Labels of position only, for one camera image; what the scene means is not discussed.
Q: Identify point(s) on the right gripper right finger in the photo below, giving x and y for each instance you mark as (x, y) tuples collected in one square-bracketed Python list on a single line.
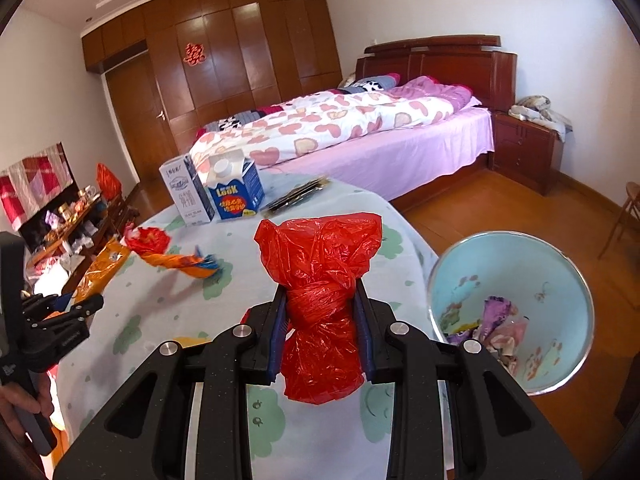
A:
[(497, 431)]

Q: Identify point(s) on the orange blue foil wrapper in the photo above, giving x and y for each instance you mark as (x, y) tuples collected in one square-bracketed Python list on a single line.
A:
[(152, 246)]

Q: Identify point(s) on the person's left hand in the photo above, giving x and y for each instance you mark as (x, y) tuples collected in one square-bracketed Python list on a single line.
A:
[(13, 396)]

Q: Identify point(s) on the red gift bag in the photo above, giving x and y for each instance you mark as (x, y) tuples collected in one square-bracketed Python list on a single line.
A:
[(108, 183)]

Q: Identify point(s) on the green cloud pattern tablecloth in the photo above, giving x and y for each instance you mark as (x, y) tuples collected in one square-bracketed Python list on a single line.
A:
[(145, 306)]

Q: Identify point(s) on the pink translucent plastic bag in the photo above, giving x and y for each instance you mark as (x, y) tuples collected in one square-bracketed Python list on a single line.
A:
[(504, 341)]

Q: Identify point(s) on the red double happiness decal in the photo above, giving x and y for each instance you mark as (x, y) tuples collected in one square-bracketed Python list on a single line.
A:
[(194, 54)]

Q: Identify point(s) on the heart pattern duvet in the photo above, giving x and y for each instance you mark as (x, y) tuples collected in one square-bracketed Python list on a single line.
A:
[(325, 119)]

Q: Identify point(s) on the wooden nightstand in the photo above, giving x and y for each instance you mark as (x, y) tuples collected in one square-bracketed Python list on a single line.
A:
[(526, 153)]

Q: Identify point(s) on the wooden bed with headboard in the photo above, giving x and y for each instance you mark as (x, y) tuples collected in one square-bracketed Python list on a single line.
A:
[(419, 160)]

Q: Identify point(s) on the white tall milk carton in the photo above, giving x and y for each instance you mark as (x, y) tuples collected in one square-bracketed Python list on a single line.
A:
[(185, 188)]

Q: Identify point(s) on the light blue trash bin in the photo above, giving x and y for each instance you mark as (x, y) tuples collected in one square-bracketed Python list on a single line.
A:
[(522, 299)]

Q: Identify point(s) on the wooden door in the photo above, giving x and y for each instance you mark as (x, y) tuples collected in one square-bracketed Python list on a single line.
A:
[(141, 116)]

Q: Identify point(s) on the orange foil snack packet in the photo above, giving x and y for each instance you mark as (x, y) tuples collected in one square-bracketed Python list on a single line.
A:
[(104, 267)]

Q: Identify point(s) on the yellow sponge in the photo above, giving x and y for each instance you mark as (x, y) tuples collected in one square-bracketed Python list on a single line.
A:
[(188, 342)]

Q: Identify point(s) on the brown folding chair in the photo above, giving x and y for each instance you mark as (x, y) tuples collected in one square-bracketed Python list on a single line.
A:
[(630, 209)]

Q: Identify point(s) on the brown wooden wardrobe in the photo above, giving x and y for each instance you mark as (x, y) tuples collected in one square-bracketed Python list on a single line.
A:
[(258, 52)]

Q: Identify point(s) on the clothes pile on nightstand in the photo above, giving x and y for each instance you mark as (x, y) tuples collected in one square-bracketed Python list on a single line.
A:
[(537, 109)]

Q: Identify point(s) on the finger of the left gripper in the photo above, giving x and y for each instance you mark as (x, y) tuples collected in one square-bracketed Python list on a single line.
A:
[(54, 325)]

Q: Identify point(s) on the purple snack wrapper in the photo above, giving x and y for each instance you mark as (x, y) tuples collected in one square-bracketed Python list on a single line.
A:
[(497, 309)]

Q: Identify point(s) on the television with red cover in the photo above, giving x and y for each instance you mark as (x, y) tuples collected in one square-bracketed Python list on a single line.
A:
[(34, 186)]

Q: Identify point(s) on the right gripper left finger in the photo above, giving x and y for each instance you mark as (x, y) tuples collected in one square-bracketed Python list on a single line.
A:
[(142, 431)]

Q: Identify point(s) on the dark snack packet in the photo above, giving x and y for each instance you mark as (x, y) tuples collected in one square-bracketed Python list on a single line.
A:
[(296, 195)]

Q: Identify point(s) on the blue LOOK milk carton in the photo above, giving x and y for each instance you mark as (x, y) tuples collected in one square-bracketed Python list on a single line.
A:
[(234, 184)]

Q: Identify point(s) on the cluttered wooden tv cabinet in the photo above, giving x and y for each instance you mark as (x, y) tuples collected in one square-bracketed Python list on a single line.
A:
[(69, 251)]

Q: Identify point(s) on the red plastic bag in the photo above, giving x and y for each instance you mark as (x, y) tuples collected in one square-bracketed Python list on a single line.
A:
[(318, 261)]

